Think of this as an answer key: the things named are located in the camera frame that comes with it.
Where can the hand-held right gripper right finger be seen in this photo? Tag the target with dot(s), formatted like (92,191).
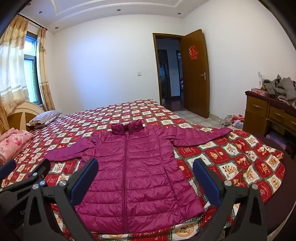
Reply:
(207,183)

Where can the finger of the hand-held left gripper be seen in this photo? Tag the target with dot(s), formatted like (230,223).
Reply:
(8,168)
(41,170)

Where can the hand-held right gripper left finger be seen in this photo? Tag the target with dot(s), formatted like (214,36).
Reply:
(84,183)

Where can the magenta puffer jacket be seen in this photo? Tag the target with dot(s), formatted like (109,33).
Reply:
(138,166)

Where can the clothes heap on floor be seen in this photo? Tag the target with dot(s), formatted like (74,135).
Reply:
(232,121)

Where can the pile of grey clothes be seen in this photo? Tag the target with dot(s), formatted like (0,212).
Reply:
(281,88)

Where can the pink floral quilt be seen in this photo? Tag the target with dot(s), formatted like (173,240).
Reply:
(12,143)

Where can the red printed bed blanket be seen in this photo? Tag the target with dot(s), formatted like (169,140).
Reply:
(231,157)

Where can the striped pillow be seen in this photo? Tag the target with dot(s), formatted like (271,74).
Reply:
(44,119)

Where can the wooden headboard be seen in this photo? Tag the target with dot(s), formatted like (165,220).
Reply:
(20,115)

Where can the brown wooden dresser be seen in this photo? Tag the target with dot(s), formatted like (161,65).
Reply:
(256,115)

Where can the brown wooden door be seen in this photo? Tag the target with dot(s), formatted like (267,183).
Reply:
(194,92)

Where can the beige patterned curtain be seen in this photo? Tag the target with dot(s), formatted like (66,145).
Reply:
(45,76)
(11,69)

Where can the window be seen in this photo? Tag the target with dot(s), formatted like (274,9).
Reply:
(31,67)

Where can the pink box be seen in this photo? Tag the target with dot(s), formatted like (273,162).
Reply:
(260,92)

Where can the red paper door decoration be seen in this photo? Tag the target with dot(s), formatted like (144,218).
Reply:
(193,52)

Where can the white wall paper sheet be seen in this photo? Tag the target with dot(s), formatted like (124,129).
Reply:
(259,78)

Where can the brown door frame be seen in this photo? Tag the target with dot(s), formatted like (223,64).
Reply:
(155,69)

